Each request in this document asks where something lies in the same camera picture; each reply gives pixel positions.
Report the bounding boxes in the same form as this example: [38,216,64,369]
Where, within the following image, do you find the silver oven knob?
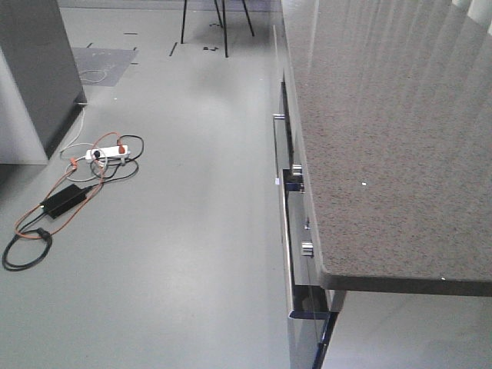
[291,164,303,176]
[301,241,314,258]

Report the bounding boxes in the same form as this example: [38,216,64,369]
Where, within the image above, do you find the white power strip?
[85,145,131,162]

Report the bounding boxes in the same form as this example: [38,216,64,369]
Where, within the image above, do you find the black built-in oven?
[273,71,346,368]

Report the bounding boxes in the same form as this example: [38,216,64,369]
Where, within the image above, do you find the dark speckled kitchen counter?
[282,1,491,297]

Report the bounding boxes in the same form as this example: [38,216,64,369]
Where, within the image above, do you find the white chair black legs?
[179,0,255,58]

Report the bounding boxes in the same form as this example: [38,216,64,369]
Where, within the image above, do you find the black power adapter brick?
[39,184,91,219]

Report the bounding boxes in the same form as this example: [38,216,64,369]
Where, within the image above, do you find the dark grey cabinet block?
[1,1,86,165]

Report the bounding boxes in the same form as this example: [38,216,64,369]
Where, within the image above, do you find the silver oven handle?
[272,113,285,185]

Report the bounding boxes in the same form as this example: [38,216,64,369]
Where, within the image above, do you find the black cable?
[2,134,145,271]

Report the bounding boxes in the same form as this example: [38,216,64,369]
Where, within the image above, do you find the white cable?
[60,105,107,181]

